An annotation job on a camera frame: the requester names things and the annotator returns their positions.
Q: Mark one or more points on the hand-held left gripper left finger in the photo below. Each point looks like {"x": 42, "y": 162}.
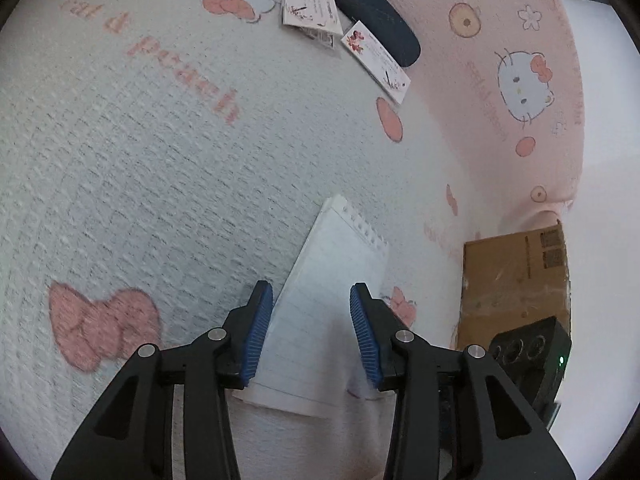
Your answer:
{"x": 256, "y": 332}

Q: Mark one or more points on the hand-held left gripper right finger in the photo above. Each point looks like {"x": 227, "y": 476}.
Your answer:
{"x": 364, "y": 332}

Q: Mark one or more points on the white lined spiral notepad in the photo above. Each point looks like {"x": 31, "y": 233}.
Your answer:
{"x": 325, "y": 270}

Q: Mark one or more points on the dark blue glasses case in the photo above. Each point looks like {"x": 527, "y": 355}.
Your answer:
{"x": 382, "y": 17}

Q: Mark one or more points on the brown cardboard box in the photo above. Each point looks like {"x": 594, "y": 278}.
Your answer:
{"x": 510, "y": 280}

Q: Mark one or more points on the pink and white printed blanket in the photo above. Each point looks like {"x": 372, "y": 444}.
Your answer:
{"x": 165, "y": 160}

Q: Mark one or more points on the white printed card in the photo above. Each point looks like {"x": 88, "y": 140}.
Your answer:
{"x": 380, "y": 62}
{"x": 307, "y": 7}

